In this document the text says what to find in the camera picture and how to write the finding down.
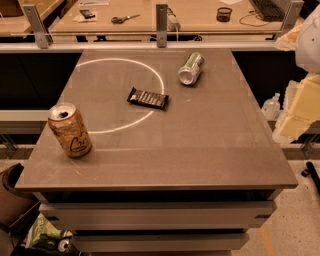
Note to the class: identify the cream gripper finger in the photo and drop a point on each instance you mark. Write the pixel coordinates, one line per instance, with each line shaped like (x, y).
(301, 108)
(289, 41)

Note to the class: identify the green soda can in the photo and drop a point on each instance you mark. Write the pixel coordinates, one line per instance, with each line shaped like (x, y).
(191, 69)

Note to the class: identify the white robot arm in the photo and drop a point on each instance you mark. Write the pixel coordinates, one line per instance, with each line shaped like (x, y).
(307, 55)

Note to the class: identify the orange LaCroix can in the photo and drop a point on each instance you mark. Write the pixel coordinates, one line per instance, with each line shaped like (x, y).
(67, 124)

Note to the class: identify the clear sanitizer bottle near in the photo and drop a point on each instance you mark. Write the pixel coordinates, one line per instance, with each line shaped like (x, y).
(271, 107)

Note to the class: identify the black keyboard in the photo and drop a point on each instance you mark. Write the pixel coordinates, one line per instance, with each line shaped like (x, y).
(267, 10)

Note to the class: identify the black chair caster leg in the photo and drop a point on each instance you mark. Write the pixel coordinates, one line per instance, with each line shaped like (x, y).
(311, 171)

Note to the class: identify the dark round tape holder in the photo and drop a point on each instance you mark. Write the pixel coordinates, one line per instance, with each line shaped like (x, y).
(224, 14)

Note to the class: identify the white power adapter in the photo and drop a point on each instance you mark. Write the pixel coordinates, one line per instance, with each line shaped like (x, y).
(172, 21)

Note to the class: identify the dark chocolate bar wrapper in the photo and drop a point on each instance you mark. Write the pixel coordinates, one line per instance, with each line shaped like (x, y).
(147, 99)

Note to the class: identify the scissors on desk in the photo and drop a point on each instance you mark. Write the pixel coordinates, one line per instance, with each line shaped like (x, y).
(120, 20)

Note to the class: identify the black phone on desk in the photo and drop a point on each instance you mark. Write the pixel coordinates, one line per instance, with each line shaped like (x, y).
(87, 14)

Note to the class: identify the green chip bag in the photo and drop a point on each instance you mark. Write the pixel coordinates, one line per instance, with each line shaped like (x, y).
(44, 235)

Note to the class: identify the brown bin on floor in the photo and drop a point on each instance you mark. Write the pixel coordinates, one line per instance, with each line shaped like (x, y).
(13, 204)

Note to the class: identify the right metal bracket post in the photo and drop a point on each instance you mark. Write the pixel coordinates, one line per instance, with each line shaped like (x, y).
(291, 9)

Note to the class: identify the metal bracket post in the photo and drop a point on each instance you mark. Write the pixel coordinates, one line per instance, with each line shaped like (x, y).
(42, 36)
(291, 9)
(161, 25)

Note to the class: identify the middle metal bracket post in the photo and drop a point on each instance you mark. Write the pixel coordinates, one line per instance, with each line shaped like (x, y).
(161, 25)

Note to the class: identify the left metal bracket post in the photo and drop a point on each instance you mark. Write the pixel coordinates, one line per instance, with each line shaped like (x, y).
(42, 36)

